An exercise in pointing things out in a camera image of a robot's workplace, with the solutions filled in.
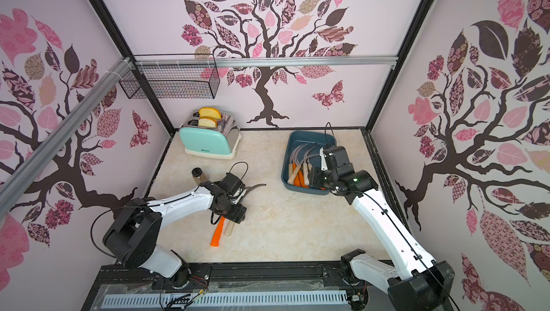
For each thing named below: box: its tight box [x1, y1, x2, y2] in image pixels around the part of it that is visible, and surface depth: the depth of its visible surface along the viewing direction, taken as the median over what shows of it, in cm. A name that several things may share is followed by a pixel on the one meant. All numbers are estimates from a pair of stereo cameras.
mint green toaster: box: [179, 111, 243, 160], surface depth 102 cm
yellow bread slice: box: [199, 106, 222, 120], surface depth 102 cm
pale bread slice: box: [197, 116, 219, 129], surface depth 100 cm
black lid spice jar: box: [191, 166, 209, 186], surface depth 94 cm
